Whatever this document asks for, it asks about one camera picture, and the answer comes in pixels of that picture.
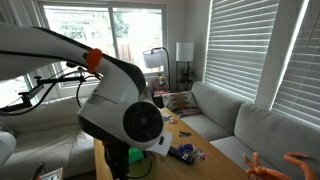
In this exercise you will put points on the orange octopus plush toy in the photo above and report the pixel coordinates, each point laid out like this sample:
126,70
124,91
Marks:
263,171

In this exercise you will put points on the small toy figure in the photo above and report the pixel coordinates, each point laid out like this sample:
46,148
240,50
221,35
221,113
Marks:
162,81

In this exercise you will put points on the narrow white window blind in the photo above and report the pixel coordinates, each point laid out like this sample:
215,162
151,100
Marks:
303,83

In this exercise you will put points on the white snowman sticker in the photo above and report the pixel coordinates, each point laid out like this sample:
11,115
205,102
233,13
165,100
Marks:
170,120

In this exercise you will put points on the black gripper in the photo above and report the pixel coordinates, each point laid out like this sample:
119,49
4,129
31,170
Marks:
118,160

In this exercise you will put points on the arc floor lamp white shade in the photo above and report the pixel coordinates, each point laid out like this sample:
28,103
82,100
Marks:
154,58

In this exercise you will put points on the red white sticker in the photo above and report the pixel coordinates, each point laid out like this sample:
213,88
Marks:
200,154

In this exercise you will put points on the patterned throw pillow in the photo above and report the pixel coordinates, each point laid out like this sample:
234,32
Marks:
180,103

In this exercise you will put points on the small dark sticker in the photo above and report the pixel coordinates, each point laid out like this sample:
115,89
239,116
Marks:
185,134

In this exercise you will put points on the black camera boom stand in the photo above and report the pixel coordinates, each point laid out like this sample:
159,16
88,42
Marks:
30,94

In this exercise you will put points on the sliding glass window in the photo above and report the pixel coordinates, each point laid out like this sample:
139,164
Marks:
83,30

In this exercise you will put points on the white box with print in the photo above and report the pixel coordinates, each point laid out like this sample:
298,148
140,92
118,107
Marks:
51,174

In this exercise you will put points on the green plastic container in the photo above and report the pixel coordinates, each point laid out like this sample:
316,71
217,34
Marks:
136,155

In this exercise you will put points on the white sofa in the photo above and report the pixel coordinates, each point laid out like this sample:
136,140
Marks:
43,140

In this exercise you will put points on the red box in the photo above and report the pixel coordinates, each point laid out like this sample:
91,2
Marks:
161,93

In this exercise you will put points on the gray sofa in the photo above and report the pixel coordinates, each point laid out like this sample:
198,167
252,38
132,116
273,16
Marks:
233,120

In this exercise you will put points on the straight floor lamp cylinder shade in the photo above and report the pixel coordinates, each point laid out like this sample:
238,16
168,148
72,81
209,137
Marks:
185,50

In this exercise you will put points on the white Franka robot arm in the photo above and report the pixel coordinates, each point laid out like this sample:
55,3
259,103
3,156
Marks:
110,100

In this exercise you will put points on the green potted plant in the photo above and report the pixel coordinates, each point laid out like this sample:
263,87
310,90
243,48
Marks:
186,75

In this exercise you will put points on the wide white window blind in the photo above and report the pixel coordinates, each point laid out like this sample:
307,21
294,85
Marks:
240,50

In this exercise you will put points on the white round cushion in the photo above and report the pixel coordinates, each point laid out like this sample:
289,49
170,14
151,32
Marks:
6,148

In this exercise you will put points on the blue sticker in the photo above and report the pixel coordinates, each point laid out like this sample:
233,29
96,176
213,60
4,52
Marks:
186,147

